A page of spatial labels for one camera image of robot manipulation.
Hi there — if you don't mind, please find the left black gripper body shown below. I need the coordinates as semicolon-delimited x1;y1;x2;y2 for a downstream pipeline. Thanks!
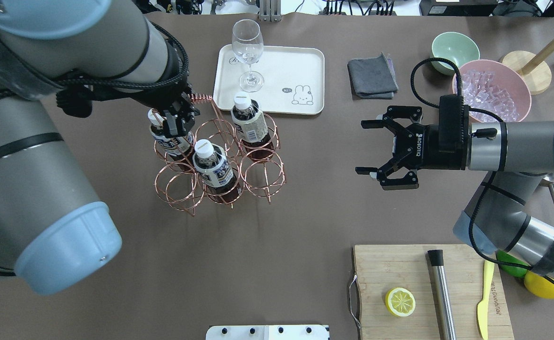
56;71;197;119

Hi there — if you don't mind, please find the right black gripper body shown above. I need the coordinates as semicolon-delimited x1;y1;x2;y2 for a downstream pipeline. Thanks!
390;94;469;171

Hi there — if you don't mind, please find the copper wire bottle basket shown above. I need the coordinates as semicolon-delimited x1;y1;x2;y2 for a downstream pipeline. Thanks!
148;91;286;216

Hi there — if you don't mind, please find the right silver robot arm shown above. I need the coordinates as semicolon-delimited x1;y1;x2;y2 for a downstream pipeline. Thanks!
355;94;554;283

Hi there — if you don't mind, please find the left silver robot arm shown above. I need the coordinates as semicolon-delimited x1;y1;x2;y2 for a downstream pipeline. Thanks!
0;0;199;295

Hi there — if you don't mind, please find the tea bottle near tray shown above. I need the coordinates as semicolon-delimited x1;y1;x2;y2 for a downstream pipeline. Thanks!
230;91;274;161

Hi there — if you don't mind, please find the tea bottle front middle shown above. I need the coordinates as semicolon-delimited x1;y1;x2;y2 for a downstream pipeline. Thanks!
193;138;241;204

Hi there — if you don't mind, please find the grey folded cloth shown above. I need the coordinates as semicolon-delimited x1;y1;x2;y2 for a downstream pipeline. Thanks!
347;53;399;100

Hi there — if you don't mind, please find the pink bowl of ice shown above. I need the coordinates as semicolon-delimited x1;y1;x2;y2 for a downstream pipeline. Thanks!
460;59;532;122

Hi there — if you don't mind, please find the green empty bowl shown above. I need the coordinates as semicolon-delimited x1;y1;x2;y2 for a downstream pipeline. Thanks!
431;32;480;68

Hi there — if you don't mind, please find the steel muddler black tip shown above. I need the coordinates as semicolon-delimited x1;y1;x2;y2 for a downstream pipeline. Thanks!
427;249;457;340

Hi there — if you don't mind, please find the clear wine glass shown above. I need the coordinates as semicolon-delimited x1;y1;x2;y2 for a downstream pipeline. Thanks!
232;19;264;93

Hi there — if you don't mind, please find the cream rabbit tray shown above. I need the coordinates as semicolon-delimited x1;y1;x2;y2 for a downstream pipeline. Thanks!
213;44;325;115

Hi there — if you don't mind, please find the wooden cutting board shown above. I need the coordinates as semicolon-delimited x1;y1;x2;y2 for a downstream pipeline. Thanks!
348;244;514;340

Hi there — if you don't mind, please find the wooden cup tree stand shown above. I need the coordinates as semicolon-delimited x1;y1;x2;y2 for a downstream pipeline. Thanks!
501;39;554;95

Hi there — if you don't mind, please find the half lemon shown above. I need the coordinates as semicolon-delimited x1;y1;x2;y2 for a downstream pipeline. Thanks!
385;288;416;318

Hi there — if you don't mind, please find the green lime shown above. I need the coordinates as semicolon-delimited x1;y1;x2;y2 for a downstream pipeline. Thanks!
495;250;528;278

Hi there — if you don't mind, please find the yellow plastic knife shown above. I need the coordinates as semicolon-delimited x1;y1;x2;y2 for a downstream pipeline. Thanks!
476;260;495;340

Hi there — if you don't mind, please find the whole lemon right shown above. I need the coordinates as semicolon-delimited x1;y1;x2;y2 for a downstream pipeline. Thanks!
523;271;554;299

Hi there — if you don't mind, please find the tea bottle under handle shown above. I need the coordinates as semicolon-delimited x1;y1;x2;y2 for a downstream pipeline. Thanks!
147;109;195;171

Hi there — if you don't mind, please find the aluminium frame post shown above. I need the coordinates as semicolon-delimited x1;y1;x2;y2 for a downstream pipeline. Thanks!
257;0;283;22

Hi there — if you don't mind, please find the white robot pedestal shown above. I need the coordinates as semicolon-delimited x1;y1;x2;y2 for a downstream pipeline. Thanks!
205;323;330;340

